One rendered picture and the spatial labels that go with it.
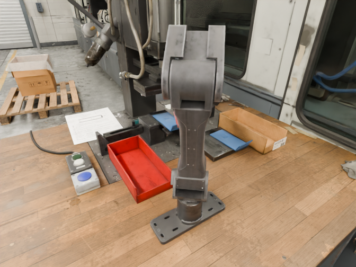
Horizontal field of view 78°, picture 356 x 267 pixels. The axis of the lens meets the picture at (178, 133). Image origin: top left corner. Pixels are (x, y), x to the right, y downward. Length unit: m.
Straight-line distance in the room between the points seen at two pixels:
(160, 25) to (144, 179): 0.49
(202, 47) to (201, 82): 0.09
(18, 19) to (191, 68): 9.63
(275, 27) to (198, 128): 0.93
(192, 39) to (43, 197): 0.60
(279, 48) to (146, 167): 0.85
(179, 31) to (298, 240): 0.53
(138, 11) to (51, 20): 9.16
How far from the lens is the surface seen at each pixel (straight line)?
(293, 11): 1.20
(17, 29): 9.92
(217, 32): 0.38
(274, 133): 0.96
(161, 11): 0.77
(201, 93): 0.33
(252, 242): 0.60
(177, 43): 0.36
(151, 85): 0.77
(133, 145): 0.84
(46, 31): 9.95
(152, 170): 0.74
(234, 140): 0.88
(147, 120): 0.87
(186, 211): 0.55
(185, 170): 0.48
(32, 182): 0.84
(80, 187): 0.71
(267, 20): 1.29
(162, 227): 0.58
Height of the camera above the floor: 1.38
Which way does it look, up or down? 31 degrees down
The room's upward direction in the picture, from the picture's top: straight up
